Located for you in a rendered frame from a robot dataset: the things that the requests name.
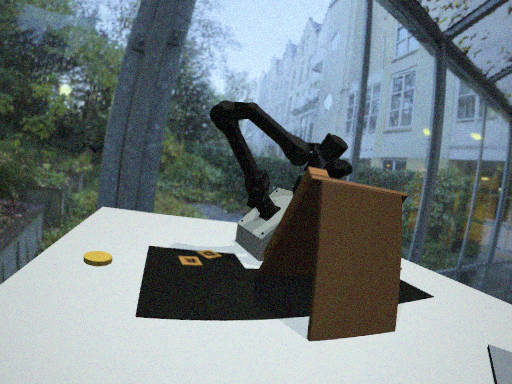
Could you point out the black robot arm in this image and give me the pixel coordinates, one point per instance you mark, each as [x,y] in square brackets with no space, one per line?
[226,115]

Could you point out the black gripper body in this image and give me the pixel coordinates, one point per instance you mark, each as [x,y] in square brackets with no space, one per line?
[299,179]

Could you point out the yellow flat disc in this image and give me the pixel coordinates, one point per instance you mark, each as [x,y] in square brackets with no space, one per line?
[97,258]

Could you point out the tan wooden board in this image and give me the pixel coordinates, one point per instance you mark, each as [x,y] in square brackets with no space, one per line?
[349,237]

